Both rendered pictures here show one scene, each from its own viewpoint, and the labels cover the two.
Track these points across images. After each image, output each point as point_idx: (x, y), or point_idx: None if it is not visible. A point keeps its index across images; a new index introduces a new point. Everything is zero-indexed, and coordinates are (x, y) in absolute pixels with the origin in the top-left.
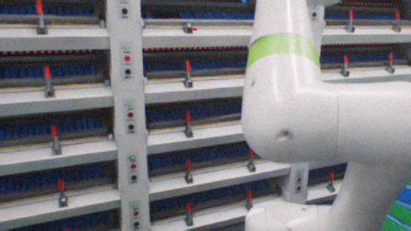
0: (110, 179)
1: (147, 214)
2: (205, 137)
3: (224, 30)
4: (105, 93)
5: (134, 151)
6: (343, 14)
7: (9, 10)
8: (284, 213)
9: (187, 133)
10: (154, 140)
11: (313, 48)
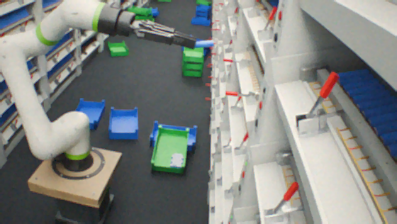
0: None
1: (213, 174)
2: (222, 160)
3: (250, 81)
4: None
5: (220, 129)
6: None
7: None
8: (68, 115)
9: (224, 146)
10: (225, 134)
11: (40, 24)
